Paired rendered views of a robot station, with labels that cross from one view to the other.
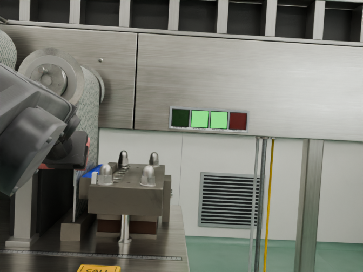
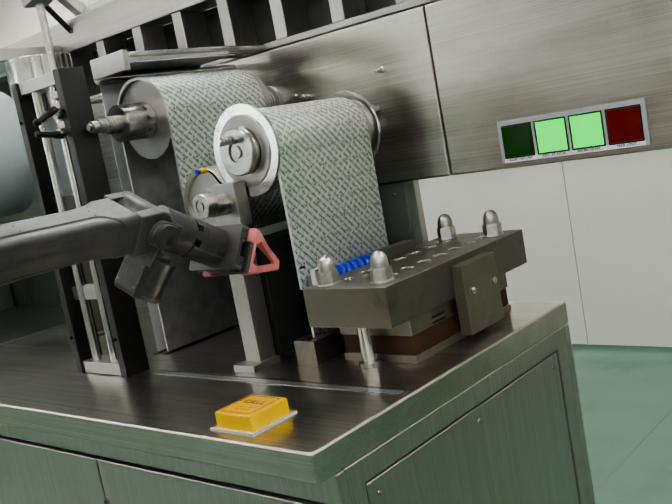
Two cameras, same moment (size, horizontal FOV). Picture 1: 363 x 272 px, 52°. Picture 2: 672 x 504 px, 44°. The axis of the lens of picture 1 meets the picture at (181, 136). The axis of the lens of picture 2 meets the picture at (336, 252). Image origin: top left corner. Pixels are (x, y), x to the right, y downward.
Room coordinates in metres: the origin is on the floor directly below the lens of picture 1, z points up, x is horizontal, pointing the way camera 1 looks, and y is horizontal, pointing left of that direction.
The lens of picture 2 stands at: (-0.06, -0.72, 1.25)
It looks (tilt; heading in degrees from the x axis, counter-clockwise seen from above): 8 degrees down; 44
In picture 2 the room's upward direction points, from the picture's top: 11 degrees counter-clockwise
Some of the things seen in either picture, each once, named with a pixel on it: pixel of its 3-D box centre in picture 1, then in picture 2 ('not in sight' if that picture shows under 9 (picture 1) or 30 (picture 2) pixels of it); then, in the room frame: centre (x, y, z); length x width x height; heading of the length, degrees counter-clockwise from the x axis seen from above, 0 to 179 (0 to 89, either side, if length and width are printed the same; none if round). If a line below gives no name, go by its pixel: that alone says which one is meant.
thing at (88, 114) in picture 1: (87, 141); (338, 218); (0.95, 0.24, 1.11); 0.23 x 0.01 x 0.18; 2
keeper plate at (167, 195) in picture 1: (167, 197); (479, 292); (1.02, 0.03, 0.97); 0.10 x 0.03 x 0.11; 2
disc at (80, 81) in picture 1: (50, 81); (245, 150); (0.83, 0.29, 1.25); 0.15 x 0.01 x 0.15; 92
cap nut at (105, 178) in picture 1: (105, 174); (326, 269); (0.83, 0.16, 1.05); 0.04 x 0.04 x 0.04
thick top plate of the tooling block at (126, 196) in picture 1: (134, 184); (422, 274); (1.00, 0.12, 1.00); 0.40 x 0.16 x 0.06; 2
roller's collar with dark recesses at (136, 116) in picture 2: not in sight; (132, 121); (0.80, 0.54, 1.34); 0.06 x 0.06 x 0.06; 2
